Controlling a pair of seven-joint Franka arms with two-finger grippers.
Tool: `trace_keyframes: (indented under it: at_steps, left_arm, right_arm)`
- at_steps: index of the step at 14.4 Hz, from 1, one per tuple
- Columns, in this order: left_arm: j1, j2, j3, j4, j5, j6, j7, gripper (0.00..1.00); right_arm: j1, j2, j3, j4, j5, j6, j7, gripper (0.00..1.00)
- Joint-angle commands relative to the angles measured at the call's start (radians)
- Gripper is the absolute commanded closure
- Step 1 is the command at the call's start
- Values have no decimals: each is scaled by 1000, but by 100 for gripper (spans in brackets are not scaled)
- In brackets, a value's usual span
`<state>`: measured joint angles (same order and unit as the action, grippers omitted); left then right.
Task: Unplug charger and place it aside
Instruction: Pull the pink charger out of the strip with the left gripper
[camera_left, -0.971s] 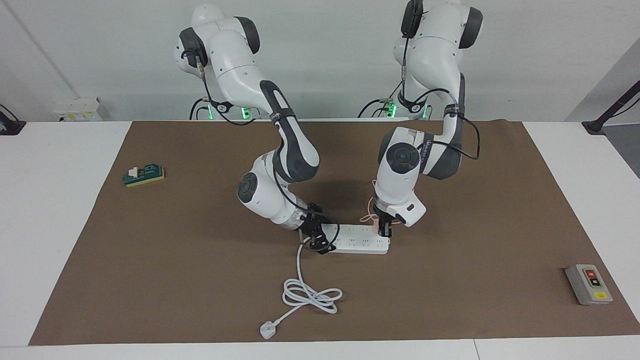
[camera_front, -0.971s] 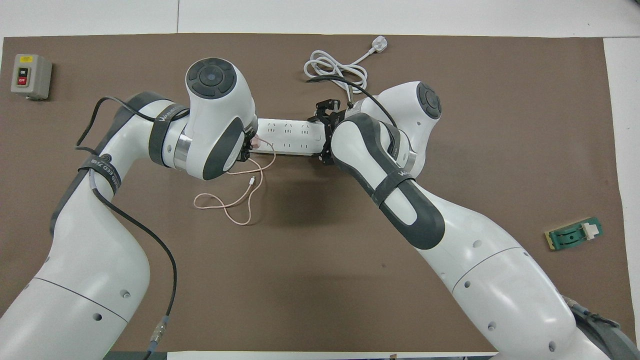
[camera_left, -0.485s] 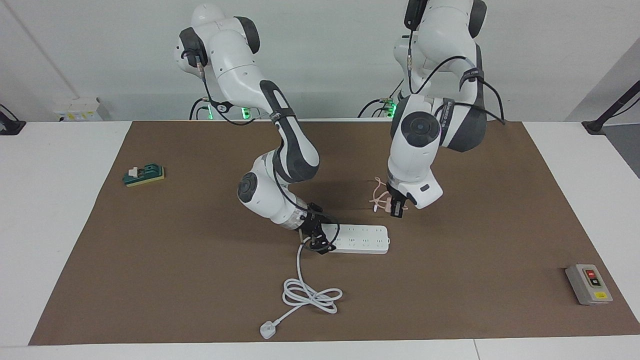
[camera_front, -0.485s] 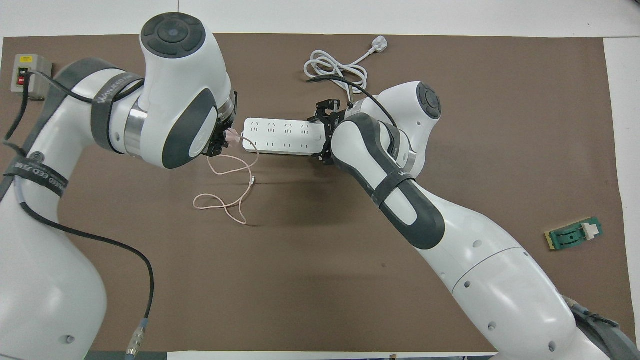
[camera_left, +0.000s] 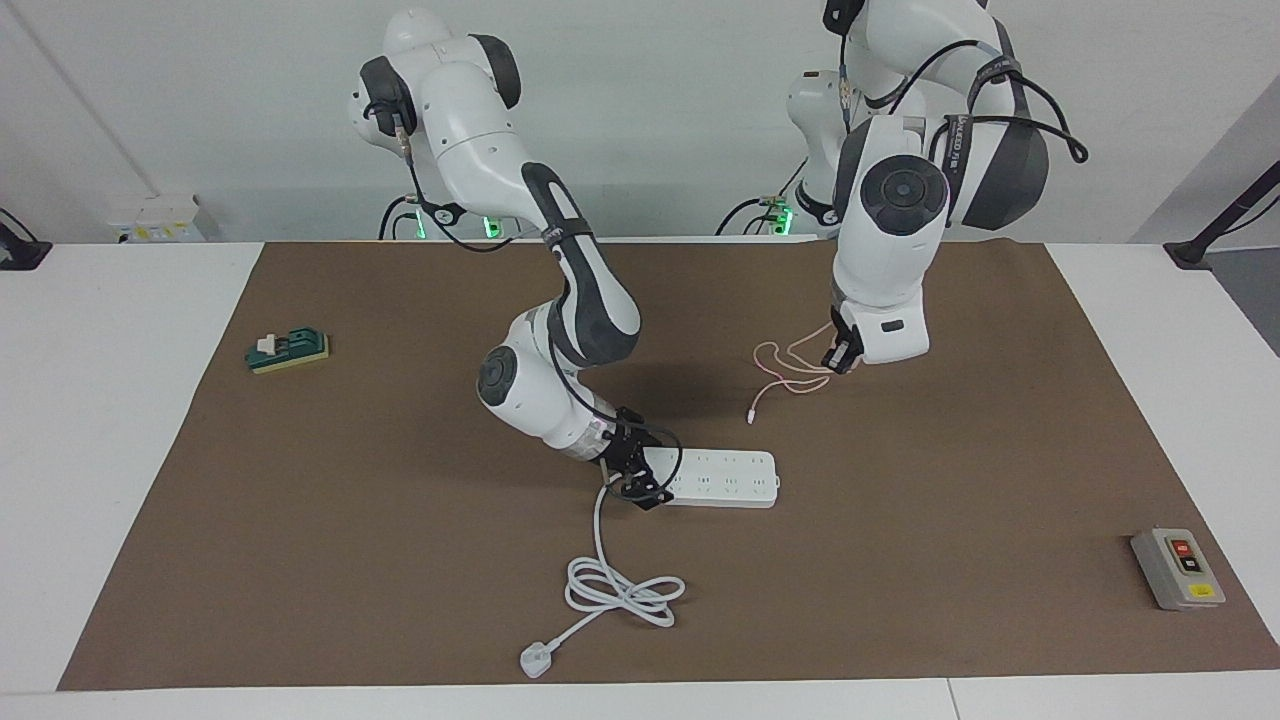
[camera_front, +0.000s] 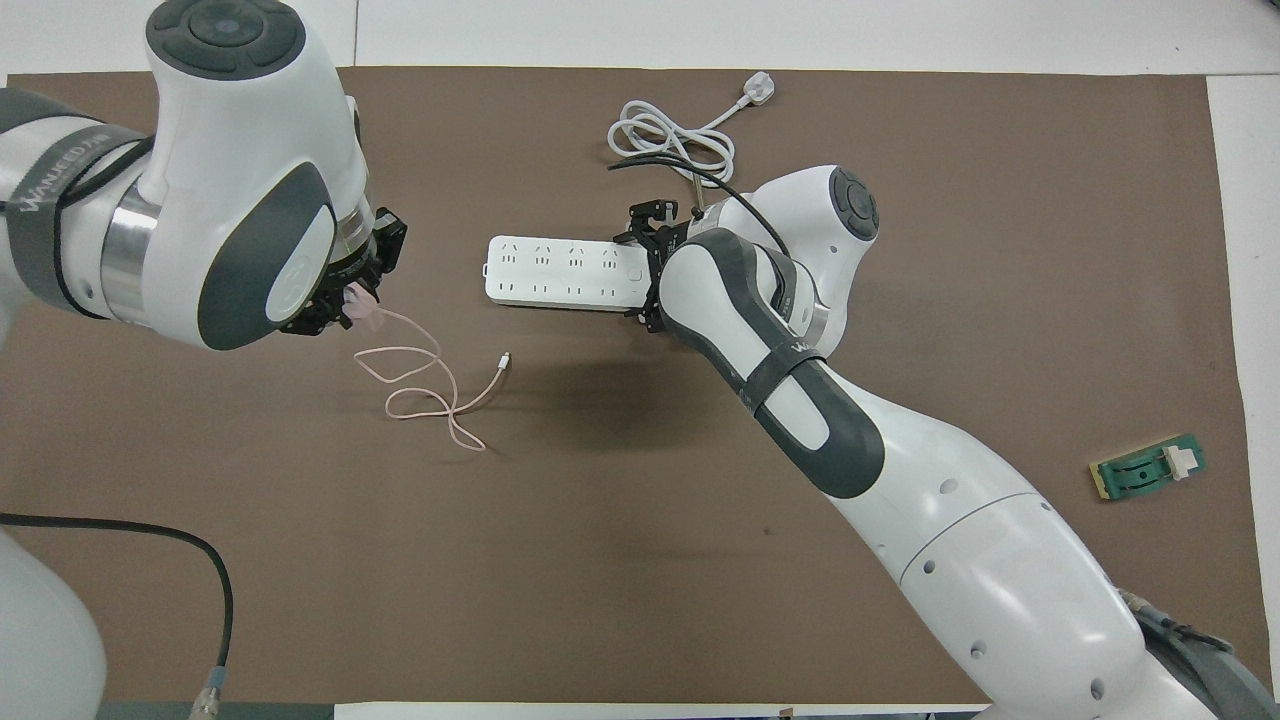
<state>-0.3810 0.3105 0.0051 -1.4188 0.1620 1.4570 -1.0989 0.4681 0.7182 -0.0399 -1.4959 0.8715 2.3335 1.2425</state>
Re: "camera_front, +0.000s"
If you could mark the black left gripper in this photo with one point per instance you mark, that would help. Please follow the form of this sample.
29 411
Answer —
352 270

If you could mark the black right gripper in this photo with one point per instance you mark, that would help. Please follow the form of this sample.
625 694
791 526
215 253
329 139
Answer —
655 280

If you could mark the pink wall charger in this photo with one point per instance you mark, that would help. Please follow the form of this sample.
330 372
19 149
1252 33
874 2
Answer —
362 305

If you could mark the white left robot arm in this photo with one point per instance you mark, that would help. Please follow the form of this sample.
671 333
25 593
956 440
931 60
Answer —
220 170

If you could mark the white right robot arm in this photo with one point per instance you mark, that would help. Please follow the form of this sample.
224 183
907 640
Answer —
980 560

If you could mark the brown table mat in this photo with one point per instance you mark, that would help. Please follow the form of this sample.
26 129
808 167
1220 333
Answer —
620 520

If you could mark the green knife switch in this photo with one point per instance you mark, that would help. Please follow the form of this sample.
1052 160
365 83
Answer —
1140 472

